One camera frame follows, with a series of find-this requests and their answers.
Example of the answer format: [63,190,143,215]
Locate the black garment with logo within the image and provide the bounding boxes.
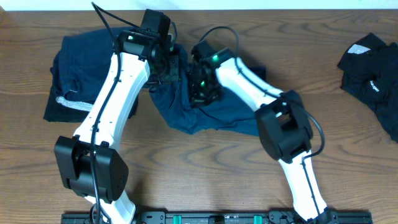
[337,33,397,141]

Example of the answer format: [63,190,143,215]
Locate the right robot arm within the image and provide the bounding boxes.
[188,40,328,223]

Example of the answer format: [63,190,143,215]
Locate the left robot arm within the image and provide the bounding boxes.
[54,9,178,223]

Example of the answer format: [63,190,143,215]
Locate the folded black shorts white stripe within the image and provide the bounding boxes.
[43,85,139,123]

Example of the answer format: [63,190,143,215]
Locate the blue denim shorts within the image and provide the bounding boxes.
[149,44,259,136]

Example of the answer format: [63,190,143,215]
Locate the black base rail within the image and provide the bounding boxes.
[60,210,373,224]

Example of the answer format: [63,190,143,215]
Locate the folded navy shorts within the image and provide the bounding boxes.
[50,29,114,104]

